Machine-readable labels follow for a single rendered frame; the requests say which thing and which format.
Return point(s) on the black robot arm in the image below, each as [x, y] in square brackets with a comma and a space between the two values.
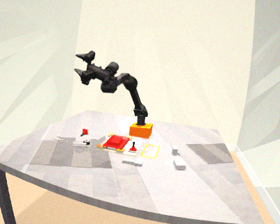
[109, 84]

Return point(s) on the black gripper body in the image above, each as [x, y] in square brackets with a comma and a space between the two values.
[89, 57]

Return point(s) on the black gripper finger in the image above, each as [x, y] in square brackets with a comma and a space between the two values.
[78, 71]
[82, 56]

